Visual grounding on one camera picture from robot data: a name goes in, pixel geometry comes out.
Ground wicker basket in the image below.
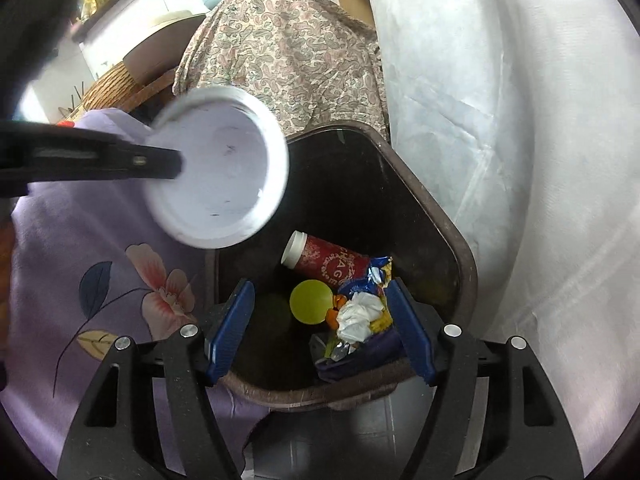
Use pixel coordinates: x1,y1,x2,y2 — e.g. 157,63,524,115
75,60,146,113

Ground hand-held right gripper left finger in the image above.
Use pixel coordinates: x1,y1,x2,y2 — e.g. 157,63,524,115
56,279,257,480

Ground purple floral tablecloth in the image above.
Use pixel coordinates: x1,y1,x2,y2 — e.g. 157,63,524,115
0,107,271,461

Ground white cloth cover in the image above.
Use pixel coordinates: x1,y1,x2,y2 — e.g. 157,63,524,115
360,0,640,411

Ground paisley patterned cloth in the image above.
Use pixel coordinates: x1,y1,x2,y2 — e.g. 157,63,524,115
172,0,391,141

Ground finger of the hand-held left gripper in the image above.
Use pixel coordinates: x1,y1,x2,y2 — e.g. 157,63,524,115
0,119,185,198

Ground dark purple packet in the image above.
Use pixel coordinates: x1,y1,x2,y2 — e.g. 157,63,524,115
315,330,406,386

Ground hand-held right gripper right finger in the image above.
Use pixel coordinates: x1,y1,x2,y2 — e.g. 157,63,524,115
385,277,586,480

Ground silver foil wrapper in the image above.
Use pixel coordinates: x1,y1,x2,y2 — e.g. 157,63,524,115
310,332,352,366

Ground crumpled white tissue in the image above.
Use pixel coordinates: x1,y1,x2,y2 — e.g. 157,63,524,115
337,292,386,343

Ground wooden counter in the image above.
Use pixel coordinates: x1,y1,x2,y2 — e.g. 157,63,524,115
120,67,178,116

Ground brown plastic trash bin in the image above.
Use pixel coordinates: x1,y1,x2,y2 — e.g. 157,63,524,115
204,121,478,413

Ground red paper cup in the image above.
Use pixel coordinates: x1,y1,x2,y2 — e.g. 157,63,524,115
281,230,373,291

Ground yellow green round lid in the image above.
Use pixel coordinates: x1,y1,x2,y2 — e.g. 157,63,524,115
289,279,337,325

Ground small orange wrapper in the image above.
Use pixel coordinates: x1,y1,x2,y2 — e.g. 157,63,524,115
325,295,347,329

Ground blue snack packet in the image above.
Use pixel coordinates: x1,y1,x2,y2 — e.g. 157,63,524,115
337,255,393,311

